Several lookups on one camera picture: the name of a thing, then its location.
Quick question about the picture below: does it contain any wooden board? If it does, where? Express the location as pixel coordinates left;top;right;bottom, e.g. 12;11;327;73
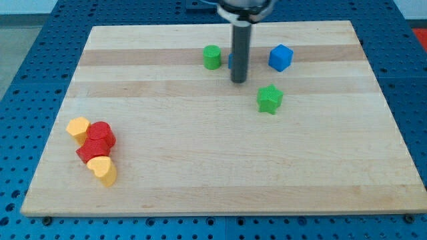
21;21;426;217

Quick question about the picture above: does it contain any red hexagon block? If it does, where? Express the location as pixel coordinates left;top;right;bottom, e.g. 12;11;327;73
75;138;111;164

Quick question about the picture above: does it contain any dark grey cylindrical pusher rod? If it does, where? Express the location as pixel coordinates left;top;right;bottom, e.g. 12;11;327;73
231;23;252;83

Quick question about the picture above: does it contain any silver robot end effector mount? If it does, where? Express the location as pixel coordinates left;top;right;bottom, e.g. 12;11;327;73
217;0;276;23

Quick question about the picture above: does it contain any red cylinder block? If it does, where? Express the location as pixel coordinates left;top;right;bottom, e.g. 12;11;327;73
87;121;116;147

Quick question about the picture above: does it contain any yellow hexagon block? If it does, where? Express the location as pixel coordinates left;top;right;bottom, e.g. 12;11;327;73
66;117;91;146

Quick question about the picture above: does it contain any yellow heart block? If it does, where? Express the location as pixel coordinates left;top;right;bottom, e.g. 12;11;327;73
87;156;117;187

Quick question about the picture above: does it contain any blue cube block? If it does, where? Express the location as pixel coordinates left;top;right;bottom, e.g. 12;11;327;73
268;44;294;72

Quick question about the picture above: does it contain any blue block behind rod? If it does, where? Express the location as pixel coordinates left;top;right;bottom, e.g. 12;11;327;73
228;53;233;70

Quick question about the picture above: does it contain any green cylinder block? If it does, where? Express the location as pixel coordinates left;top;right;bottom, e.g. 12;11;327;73
203;45;222;70

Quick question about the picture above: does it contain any green star block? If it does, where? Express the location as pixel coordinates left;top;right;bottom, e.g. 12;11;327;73
257;84;284;115

